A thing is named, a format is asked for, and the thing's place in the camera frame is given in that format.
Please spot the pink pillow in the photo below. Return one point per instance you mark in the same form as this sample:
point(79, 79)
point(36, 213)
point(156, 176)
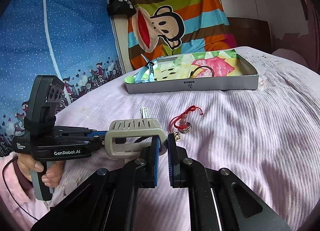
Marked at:
point(290, 55)

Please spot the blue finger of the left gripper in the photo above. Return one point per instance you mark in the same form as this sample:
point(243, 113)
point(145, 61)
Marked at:
point(71, 129)
point(100, 134)

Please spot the grey cardboard tray box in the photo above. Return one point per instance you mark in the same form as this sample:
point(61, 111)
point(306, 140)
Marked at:
point(246, 82)

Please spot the pink fuzzy left sleeve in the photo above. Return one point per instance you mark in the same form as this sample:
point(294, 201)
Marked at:
point(18, 199)

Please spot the white scalloped hair clip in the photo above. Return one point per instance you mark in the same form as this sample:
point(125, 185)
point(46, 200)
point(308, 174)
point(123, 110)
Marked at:
point(144, 112)

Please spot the beige rectangular hair claw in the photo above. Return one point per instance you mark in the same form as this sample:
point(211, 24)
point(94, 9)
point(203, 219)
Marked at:
point(127, 137)

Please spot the blue starry fabric wardrobe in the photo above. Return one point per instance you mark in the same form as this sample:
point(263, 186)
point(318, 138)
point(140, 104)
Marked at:
point(71, 39)

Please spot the striped monkey cartoon blanket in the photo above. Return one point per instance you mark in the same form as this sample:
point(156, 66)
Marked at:
point(171, 27)

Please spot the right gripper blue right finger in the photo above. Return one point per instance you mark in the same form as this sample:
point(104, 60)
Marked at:
point(218, 199)

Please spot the light blue wrist watch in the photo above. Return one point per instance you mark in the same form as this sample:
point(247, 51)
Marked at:
point(146, 73)

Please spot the pink ribbed bedspread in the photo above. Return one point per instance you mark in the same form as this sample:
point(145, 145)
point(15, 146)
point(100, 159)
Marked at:
point(268, 137)

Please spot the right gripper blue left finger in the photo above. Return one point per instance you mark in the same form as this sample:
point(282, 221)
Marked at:
point(107, 199)

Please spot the black hanging tote bag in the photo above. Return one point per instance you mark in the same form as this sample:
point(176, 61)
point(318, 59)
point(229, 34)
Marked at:
point(120, 7)

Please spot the colourful painted paper liner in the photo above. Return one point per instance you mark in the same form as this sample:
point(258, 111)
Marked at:
point(223, 63)

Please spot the dark wooden headboard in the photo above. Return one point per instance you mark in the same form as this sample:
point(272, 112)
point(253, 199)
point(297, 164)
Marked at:
point(253, 33)

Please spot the black hair tie yellow bead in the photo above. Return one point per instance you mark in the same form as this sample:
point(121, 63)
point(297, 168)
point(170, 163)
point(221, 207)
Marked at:
point(200, 70)

